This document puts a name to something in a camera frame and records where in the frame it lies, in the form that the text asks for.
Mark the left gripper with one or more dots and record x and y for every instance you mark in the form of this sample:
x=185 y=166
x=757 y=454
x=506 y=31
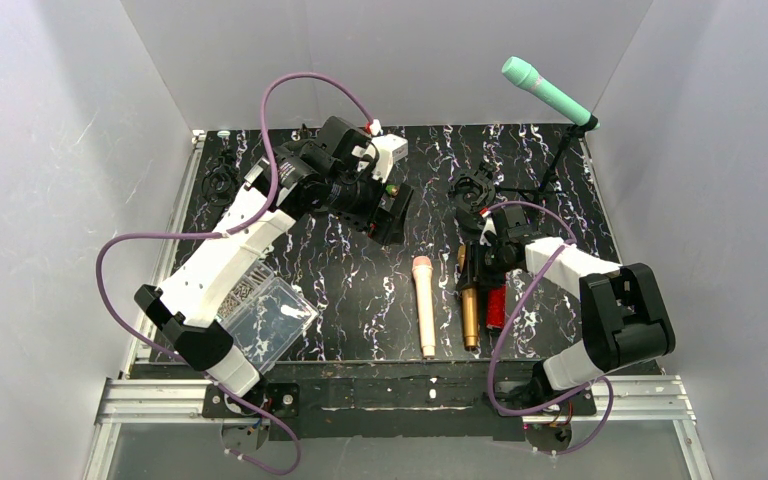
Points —
x=391 y=210

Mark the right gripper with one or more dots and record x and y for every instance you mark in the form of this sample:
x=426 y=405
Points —
x=479 y=266

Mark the red glitter microphone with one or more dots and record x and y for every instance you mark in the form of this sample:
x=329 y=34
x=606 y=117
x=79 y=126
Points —
x=495 y=317

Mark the gold microphone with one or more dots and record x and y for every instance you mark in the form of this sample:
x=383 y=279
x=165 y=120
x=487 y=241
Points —
x=469 y=302

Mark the pink microphone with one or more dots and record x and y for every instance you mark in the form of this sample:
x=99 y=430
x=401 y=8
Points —
x=422 y=273

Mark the black tripod shock mount stand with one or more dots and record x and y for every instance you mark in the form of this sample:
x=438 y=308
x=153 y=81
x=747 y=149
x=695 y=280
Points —
x=221 y=182

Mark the black round base clip stand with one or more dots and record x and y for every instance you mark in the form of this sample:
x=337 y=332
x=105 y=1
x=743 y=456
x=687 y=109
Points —
x=306 y=133

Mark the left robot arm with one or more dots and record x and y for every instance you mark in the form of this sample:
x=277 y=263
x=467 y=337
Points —
x=343 y=171

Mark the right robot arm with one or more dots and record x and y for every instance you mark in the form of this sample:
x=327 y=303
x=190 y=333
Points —
x=624 y=320

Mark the black round base shock stand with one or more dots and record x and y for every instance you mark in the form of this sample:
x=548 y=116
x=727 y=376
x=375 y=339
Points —
x=471 y=191

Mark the black tall tripod stand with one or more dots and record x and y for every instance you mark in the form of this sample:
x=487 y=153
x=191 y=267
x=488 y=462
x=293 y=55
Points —
x=541 y=192

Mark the teal microphone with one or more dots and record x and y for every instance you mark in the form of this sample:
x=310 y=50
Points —
x=524 y=76

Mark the clear plastic screw box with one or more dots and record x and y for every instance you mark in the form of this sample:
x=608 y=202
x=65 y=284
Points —
x=265 y=315

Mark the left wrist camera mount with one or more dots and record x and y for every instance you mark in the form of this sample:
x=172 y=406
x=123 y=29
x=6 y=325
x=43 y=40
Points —
x=384 y=151

